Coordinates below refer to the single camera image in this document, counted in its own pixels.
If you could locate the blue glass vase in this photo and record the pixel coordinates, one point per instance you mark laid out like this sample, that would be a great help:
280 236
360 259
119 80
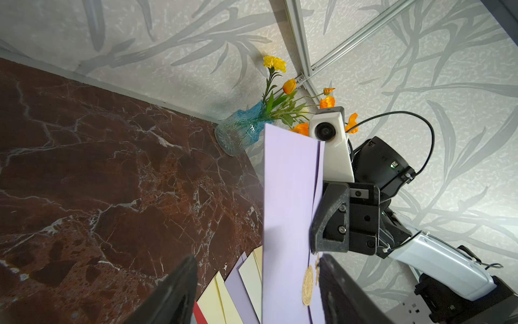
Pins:
242 129

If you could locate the pale yellow envelope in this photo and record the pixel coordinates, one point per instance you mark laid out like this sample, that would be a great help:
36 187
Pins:
216 304

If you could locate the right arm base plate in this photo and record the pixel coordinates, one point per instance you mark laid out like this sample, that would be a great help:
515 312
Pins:
413 310

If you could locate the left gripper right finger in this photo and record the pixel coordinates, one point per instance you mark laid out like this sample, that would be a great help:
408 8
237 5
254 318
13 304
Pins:
343 301

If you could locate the horizontal aluminium frame bar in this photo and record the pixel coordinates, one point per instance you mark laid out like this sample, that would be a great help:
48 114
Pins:
385 17

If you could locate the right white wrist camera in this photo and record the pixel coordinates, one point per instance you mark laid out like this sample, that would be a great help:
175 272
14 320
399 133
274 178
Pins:
328 126

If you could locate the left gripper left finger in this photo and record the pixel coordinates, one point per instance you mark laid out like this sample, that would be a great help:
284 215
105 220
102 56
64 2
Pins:
173 299

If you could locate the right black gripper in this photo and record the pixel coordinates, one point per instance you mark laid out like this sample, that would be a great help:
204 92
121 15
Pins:
354 217

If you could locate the lilac envelope with gold seal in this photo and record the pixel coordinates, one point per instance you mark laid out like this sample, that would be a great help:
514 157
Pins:
292 192

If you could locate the red envelope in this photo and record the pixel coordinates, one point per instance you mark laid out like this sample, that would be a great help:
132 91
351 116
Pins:
197 315

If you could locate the orange and yellow flowers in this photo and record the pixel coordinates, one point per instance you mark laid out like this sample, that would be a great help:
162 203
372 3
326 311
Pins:
283 105

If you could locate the cream white envelope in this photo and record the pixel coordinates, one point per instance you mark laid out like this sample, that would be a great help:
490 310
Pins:
252 278

